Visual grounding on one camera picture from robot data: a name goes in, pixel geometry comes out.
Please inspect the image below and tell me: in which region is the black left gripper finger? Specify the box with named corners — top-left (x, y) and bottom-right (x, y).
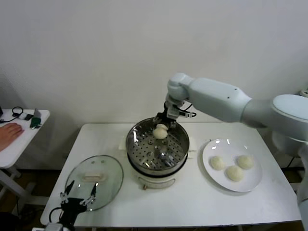
top-left (80, 182), bottom-right (99, 206)
top-left (60, 180), bottom-right (75, 204)

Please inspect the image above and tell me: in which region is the white steamed baozi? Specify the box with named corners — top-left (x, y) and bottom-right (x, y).
top-left (236, 155), bottom-right (255, 170)
top-left (225, 166), bottom-right (244, 181)
top-left (210, 155), bottom-right (226, 171)
top-left (153, 123), bottom-right (168, 140)

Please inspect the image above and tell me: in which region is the white side table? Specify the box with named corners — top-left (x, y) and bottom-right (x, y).
top-left (0, 109), bottom-right (51, 207)

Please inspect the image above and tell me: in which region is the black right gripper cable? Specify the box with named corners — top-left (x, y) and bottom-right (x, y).
top-left (179, 103), bottom-right (193, 114)

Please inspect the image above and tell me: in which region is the oval glass pot lid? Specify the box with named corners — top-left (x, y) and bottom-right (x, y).
top-left (64, 155), bottom-right (125, 212)

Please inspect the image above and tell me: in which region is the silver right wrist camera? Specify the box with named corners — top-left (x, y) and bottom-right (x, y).
top-left (167, 104), bottom-right (196, 119)

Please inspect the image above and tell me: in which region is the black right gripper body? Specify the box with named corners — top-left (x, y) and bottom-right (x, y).
top-left (155, 101), bottom-right (178, 125)

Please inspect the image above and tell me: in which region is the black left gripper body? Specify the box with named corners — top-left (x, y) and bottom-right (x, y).
top-left (60, 197), bottom-right (88, 229)

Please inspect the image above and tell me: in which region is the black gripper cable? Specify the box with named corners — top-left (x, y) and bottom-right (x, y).
top-left (179, 103), bottom-right (193, 114)
top-left (49, 207), bottom-right (64, 224)

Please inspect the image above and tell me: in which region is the thin black looped cable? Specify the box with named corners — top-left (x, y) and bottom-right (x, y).
top-left (0, 107), bottom-right (25, 125)

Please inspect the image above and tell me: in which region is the white round plate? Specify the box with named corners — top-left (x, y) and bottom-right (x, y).
top-left (201, 138), bottom-right (263, 193)

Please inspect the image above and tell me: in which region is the black wall cable with plug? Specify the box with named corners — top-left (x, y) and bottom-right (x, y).
top-left (287, 154), bottom-right (300, 168)

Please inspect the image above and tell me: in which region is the perforated steel steamer basket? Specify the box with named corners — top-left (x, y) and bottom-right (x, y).
top-left (125, 116), bottom-right (191, 170)

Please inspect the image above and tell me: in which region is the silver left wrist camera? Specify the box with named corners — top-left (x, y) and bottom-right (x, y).
top-left (44, 222), bottom-right (63, 231)

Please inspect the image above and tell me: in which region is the white electric cooker base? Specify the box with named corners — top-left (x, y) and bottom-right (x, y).
top-left (119, 136), bottom-right (197, 192)

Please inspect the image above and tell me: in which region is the bare person hand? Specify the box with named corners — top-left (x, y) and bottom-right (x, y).
top-left (0, 122), bottom-right (26, 152)

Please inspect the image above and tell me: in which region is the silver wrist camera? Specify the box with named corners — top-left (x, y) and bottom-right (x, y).
top-left (167, 104), bottom-right (196, 119)
top-left (44, 222), bottom-right (63, 231)

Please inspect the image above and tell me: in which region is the small green box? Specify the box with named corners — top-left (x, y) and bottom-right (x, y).
top-left (30, 116), bottom-right (42, 130)

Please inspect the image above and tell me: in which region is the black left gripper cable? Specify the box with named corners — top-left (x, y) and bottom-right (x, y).
top-left (49, 207), bottom-right (64, 224)

